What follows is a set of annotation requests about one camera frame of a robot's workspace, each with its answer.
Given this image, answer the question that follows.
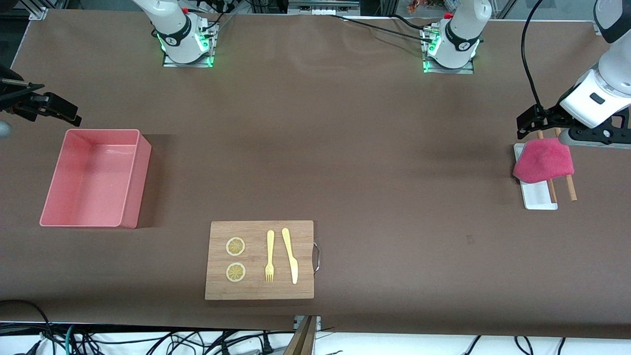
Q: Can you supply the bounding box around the pink cloth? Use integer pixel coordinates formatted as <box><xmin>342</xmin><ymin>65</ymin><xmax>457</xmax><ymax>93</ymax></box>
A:
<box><xmin>513</xmin><ymin>138</ymin><xmax>575</xmax><ymax>183</ymax></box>

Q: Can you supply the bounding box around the pink plastic bin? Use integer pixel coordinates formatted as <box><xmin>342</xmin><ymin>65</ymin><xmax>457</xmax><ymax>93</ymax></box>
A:
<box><xmin>39</xmin><ymin>129</ymin><xmax>152</xmax><ymax>229</ymax></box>

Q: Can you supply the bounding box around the white rectangular tray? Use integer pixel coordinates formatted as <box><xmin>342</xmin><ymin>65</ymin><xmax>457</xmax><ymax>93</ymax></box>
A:
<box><xmin>514</xmin><ymin>143</ymin><xmax>559</xmax><ymax>211</ymax></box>

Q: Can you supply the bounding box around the colourful toy pile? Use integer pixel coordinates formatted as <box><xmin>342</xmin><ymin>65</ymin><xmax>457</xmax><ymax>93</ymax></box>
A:
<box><xmin>407</xmin><ymin>0</ymin><xmax>461</xmax><ymax>14</ymax></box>

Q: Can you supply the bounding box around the grey metal box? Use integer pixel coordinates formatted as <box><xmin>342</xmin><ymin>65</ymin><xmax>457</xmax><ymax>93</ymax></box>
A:
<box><xmin>288</xmin><ymin>0</ymin><xmax>360</xmax><ymax>15</ymax></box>

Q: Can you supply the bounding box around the yellow plastic fork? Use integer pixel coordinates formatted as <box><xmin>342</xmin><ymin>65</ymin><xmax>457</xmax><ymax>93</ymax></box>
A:
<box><xmin>265</xmin><ymin>230</ymin><xmax>275</xmax><ymax>284</ymax></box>

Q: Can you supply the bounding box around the wooden cutting board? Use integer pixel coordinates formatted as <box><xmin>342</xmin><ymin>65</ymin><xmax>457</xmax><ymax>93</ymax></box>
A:
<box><xmin>205</xmin><ymin>220</ymin><xmax>315</xmax><ymax>300</ymax></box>

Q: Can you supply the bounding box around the yellow plastic knife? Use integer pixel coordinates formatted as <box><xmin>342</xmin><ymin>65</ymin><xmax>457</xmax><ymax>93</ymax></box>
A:
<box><xmin>281</xmin><ymin>227</ymin><xmax>299</xmax><ymax>285</ymax></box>

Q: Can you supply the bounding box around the wooden plank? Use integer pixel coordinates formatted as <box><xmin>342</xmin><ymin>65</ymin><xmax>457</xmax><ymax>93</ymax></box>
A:
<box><xmin>283</xmin><ymin>316</ymin><xmax>317</xmax><ymax>355</ymax></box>

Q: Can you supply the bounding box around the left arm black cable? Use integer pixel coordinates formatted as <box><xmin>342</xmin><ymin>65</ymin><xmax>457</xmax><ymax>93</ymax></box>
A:
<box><xmin>521</xmin><ymin>0</ymin><xmax>545</xmax><ymax>109</ymax></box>

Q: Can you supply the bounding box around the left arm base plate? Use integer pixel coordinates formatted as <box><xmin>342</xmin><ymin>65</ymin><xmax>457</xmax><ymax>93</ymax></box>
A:
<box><xmin>422</xmin><ymin>25</ymin><xmax>475</xmax><ymax>74</ymax></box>

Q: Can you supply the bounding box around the aluminium frame corner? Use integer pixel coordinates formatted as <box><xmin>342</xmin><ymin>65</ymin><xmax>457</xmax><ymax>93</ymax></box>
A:
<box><xmin>20</xmin><ymin>0</ymin><xmax>50</xmax><ymax>20</ymax></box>

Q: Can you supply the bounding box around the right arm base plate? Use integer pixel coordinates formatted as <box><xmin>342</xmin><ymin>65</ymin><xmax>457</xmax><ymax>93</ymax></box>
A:
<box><xmin>163</xmin><ymin>20</ymin><xmax>217</xmax><ymax>68</ymax></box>

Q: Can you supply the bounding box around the short black table cable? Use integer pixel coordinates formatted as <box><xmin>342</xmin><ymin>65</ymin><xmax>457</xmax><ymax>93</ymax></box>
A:
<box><xmin>392</xmin><ymin>14</ymin><xmax>432</xmax><ymax>30</ymax></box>

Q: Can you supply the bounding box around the long black table cable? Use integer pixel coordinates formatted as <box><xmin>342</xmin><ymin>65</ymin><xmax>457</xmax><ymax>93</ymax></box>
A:
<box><xmin>328</xmin><ymin>14</ymin><xmax>437</xmax><ymax>45</ymax></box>

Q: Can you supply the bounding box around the thick black floor cable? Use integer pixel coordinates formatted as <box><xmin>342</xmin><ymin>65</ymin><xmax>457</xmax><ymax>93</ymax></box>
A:
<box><xmin>0</xmin><ymin>299</ymin><xmax>52</xmax><ymax>355</ymax></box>

